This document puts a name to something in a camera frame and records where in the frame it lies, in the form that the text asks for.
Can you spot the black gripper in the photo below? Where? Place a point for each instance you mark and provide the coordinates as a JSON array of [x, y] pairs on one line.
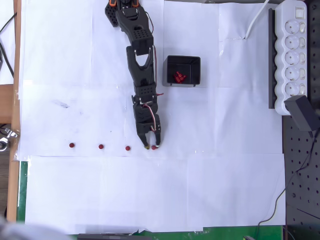
[[147, 130]]

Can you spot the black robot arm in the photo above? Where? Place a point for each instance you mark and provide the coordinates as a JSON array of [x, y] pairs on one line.
[[138, 35]]

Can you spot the black open box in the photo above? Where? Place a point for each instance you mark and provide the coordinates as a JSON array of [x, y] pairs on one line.
[[175, 63]]

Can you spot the white paper table cover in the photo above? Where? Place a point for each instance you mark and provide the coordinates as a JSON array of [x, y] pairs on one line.
[[160, 187]]

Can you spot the metal clamp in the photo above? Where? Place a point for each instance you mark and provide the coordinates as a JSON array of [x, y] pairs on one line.
[[7, 137]]

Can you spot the black power adapter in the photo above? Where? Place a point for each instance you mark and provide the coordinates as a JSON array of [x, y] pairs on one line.
[[300, 112]]

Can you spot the black pegboard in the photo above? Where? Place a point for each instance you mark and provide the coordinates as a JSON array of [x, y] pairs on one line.
[[302, 175]]

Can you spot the blurred grey object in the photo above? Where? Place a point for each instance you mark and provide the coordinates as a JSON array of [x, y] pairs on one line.
[[25, 231]]

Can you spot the white power strip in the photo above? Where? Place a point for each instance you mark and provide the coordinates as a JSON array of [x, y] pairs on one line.
[[291, 57]]

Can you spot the black camera device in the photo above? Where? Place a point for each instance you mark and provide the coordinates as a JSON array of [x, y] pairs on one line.
[[112, 236]]

